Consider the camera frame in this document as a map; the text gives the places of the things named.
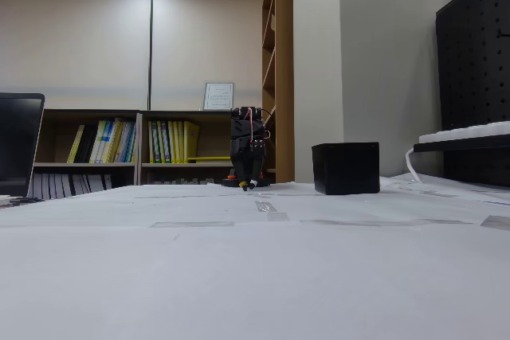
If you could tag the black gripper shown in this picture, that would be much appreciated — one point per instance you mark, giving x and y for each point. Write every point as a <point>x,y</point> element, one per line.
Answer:
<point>244,150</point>

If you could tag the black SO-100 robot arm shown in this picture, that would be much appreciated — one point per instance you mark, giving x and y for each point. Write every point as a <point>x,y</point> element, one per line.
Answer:
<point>239,115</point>

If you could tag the black plastic bin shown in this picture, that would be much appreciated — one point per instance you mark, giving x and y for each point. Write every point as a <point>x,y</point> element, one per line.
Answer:
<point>346,169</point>

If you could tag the flat lying yellow folder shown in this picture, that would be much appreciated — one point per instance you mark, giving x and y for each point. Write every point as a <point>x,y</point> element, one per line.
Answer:
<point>211,158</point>

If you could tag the framed white certificate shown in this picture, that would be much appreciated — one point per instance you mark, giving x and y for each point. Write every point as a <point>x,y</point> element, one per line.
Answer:
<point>218,96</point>

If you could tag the white paper table cover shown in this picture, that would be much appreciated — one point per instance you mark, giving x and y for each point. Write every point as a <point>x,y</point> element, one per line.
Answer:
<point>255,276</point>

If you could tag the low wooden bookshelf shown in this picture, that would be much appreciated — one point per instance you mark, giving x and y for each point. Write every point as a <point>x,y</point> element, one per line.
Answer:
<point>139,149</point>

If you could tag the tall wooden bookshelf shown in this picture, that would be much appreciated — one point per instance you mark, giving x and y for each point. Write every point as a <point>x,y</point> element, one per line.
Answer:
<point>285,37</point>

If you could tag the black book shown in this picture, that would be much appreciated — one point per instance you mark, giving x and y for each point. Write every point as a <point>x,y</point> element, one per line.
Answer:
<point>85,145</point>

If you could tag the slanted yellow book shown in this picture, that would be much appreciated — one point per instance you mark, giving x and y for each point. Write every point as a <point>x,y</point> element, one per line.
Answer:
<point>75,145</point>

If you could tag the white power strip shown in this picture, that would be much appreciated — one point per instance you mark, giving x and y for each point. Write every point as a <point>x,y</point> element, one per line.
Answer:
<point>470,131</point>

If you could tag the dark laptop screen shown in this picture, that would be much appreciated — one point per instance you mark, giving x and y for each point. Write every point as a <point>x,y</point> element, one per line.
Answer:
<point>16,137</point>

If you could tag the black perforated pegboard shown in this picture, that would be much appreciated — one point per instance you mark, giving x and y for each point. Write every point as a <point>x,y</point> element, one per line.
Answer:
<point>470,57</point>

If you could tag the thin black wall pole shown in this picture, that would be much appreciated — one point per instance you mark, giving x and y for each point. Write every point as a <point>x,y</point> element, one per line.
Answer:
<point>150,57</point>

